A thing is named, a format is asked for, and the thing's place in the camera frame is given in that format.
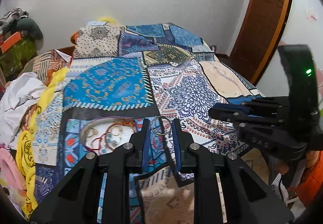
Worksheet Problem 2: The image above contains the yellow printed cloth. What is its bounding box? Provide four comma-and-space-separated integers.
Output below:
16, 67, 69, 220

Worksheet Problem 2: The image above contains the white crumpled cloth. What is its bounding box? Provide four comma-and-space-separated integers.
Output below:
1, 72, 47, 147

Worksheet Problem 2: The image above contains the striped brown cloth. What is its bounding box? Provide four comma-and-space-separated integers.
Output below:
32, 50, 69, 86

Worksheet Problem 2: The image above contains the pink fuzzy item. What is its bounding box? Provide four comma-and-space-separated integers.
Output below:
1, 148, 26, 190

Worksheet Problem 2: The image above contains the orange box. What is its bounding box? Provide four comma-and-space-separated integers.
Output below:
1, 32, 22, 54

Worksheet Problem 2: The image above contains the brown wooden door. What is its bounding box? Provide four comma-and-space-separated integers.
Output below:
229, 0, 291, 84

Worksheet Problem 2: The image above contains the purple-rimmed jewelry tray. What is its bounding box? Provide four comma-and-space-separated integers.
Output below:
79, 117, 137, 155

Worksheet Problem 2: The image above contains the blue patchwork bedspread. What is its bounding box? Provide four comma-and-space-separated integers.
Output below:
34, 23, 262, 223

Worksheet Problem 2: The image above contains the dark green pillow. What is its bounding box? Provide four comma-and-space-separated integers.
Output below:
16, 18, 43, 40

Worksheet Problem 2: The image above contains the silver bangle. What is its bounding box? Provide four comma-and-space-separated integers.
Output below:
151, 116, 171, 136

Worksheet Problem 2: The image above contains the red beaded bracelet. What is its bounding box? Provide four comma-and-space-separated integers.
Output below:
89, 122, 137, 155

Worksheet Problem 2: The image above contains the orange object at right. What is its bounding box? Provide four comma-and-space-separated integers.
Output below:
292, 151, 322, 208

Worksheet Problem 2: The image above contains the green patterned bag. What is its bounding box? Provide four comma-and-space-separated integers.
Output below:
1, 38, 37, 81

